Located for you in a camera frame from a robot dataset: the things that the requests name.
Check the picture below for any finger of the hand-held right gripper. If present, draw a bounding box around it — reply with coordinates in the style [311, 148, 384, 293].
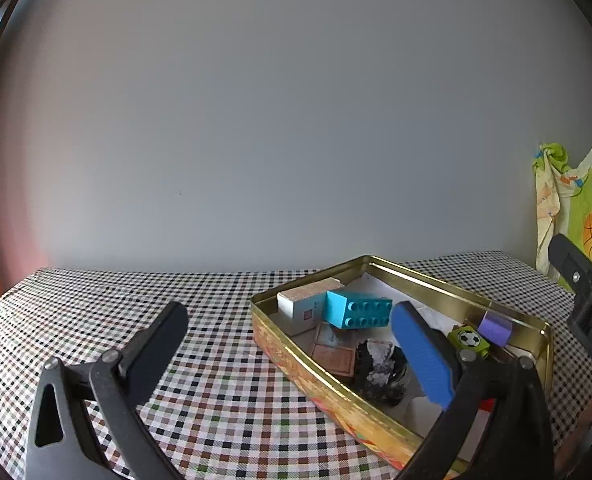
[548, 234, 592, 293]

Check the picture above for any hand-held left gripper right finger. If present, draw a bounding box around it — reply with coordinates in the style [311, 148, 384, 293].
[391, 301, 557, 480]

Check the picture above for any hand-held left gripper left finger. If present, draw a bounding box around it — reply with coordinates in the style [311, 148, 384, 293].
[24, 301, 189, 480]

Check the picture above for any green soccer ball block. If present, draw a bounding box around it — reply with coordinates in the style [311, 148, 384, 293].
[447, 326, 492, 361]

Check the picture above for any purple square box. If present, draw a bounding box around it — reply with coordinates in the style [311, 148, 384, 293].
[477, 311, 513, 347]

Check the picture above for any teal building block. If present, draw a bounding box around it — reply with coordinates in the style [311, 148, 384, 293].
[322, 290, 393, 331]

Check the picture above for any copper brown box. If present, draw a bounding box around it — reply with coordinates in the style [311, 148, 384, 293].
[310, 322, 359, 378]

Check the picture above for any gold tin box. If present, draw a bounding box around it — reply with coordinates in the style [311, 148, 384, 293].
[250, 255, 554, 476]

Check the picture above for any white and cork box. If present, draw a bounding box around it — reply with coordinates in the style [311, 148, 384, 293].
[277, 277, 344, 336]

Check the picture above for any white paper liner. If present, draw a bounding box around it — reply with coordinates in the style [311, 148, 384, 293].
[296, 272, 482, 466]

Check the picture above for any green printed blanket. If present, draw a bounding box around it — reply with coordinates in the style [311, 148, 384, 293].
[532, 141, 592, 286]

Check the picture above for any checkered tablecloth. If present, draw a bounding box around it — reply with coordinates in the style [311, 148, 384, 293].
[0, 250, 592, 480]

